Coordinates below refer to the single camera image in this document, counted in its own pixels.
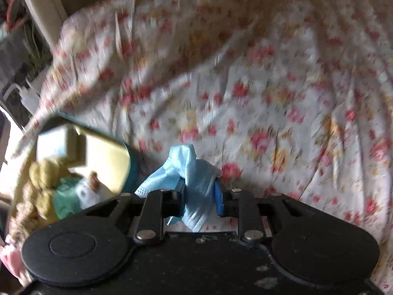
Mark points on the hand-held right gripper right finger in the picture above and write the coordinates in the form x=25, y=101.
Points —
x=218, y=199

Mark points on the green cloth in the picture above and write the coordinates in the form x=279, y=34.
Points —
x=66, y=199

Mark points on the yellow towel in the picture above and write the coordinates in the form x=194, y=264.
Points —
x=44, y=181

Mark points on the white squeeze bottle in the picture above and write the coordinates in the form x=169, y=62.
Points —
x=29, y=96

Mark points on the floral bedsheet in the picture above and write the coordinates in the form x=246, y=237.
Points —
x=245, y=83

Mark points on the blue face mask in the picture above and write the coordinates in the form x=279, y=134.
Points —
x=184, y=175

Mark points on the pink towel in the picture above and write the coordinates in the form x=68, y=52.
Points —
x=10, y=258

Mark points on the white plush toy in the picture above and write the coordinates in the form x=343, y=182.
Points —
x=92, y=190

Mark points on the white blue tissue pack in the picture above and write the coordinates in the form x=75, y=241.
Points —
x=58, y=144

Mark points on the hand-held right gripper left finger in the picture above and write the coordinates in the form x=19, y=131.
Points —
x=180, y=196

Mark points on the teal round basket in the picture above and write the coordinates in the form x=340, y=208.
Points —
x=107, y=156

